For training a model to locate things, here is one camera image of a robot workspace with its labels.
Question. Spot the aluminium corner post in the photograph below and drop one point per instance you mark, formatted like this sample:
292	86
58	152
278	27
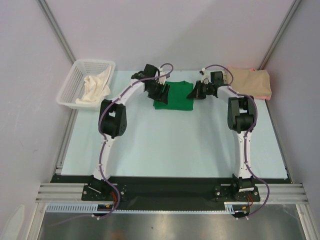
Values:
56	29
294	7

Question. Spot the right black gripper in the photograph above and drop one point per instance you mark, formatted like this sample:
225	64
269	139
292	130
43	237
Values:
200	90

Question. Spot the green t shirt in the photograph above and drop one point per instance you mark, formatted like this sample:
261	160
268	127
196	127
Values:
177	97

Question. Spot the cream t shirt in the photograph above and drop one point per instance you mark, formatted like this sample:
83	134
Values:
95	88

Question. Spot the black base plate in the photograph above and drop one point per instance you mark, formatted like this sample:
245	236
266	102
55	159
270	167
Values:
230	193
98	190

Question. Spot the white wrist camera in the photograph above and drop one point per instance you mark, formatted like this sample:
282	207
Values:
162	76
205	77

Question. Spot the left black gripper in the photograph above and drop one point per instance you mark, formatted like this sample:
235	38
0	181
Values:
160	95

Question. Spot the right grey cable duct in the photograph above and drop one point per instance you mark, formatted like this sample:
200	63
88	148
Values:
237	207

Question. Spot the grey cable duct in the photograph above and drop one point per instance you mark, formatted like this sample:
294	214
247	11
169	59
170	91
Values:
237	207
85	208

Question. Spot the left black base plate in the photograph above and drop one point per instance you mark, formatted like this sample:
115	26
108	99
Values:
98	190

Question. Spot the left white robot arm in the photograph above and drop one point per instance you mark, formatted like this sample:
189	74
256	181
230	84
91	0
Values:
112	122

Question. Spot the right aluminium corner post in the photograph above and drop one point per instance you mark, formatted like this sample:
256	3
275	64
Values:
294	7

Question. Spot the left grey cable duct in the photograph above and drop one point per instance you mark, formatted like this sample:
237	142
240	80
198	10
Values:
85	208

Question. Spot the aluminium front rail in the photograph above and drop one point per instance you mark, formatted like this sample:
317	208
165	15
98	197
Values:
72	193

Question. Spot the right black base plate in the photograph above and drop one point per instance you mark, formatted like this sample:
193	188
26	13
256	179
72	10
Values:
230	193

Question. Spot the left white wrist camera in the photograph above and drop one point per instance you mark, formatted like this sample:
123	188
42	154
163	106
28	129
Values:
162	76

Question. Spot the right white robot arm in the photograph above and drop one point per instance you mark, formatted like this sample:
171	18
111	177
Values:
241	120

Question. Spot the left aluminium corner post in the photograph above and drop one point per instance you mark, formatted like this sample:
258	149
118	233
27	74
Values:
56	29

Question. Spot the white plastic basket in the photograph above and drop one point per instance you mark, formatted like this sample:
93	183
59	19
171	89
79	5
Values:
73	87

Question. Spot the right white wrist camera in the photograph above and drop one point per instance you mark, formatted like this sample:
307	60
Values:
205	77

